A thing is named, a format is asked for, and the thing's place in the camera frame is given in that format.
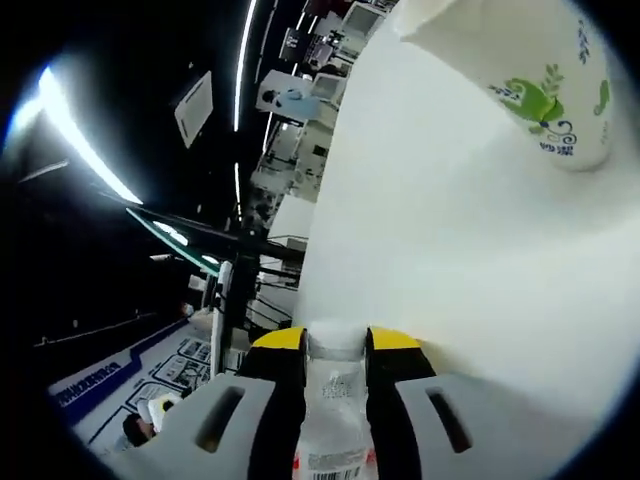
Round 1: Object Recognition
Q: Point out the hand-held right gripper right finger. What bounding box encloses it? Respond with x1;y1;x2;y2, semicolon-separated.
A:
364;325;596;480

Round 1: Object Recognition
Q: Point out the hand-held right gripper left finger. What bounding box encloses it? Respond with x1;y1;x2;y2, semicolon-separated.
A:
107;325;309;480

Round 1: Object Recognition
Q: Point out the clear plastic bottle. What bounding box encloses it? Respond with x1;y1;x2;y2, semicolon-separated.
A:
292;327;379;480

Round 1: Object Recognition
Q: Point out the white paper cup green print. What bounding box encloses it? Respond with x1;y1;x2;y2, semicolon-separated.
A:
397;0;614;174

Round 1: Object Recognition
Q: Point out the person's head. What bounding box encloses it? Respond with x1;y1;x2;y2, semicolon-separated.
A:
121;413;154;447

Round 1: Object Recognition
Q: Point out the open laptop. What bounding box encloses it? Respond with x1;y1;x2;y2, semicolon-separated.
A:
209;259;235;376

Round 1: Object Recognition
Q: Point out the black stand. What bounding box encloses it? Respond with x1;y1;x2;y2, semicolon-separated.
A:
224;227;264;351

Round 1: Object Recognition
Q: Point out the ceiling air vent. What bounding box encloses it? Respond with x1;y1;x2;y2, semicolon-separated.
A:
173;69;217;150

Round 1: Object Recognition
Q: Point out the ceiling light strip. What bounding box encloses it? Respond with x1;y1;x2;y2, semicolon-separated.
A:
233;0;259;134

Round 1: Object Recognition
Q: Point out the white mesh office chair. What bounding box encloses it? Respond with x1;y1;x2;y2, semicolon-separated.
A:
309;72;346;101

